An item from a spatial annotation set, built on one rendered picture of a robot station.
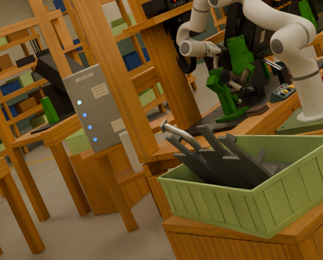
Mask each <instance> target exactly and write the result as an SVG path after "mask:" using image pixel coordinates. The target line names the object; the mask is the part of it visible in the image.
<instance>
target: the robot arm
mask: <svg viewBox="0 0 323 260"><path fill-rule="evenodd" d="M235 2H239V3H241V4H242V5H243V14H244V16H245V17H246V18H247V19H249V20H250V21H252V22H253V23H255V24H256V25H258V26H260V27H262V28H264V29H267V30H272V31H276V32H275V33H274V34H273V35H272V37H271V40H270V48H271V51H272V53H273V54H274V55H275V56H276V57H277V58H278V59H279V60H280V61H282V62H283V63H284V64H285V65H286V66H287V67H288V68H289V70H290V72H291V75H292V78H293V82H294V85H295V88H296V91H297V94H298V97H299V100H300V104H301V107H302V110H303V112H302V113H300V114H299V115H298V116H297V120H298V121H299V122H303V123H306V122H314V121H318V120H321V119H323V81H322V77H321V74H320V71H319V68H318V65H317V62H316V61H315V60H314V59H313V58H310V57H304V56H303V55H302V54H301V52H300V49H302V48H304V47H306V46H308V45H309V44H311V43H312V42H313V41H314V39H315V37H316V28H315V26H314V25H313V23H312V22H310V21H309V20H307V19H305V18H303V17H300V16H297V15H294V14H290V13H286V12H282V11H279V10H276V9H274V8H272V7H270V6H269V5H267V4H266V3H264V2H263V1H261V0H194V1H193V7H192V13H191V18H190V21H188V22H185V23H183V24H182V25H181V26H180V27H179V29H178V31H177V37H176V43H177V44H178V46H179V50H180V53H181V54H182V55H183V56H191V57H204V56H208V57H218V56H219V57H222V56H223V54H224V53H225V51H223V50H221V49H220V48H219V47H218V46H216V45H215V44H214V43H212V42H210V41H196V40H194V39H192V38H191V37H190V36H189V32H190V30H191V31H194V32H197V33H201V32H203V31H204V30H205V28H206V26H207V22H208V17H209V13H210V8H211V6H212V7H214V8H222V7H226V6H228V5H230V4H233V3H235Z"/></svg>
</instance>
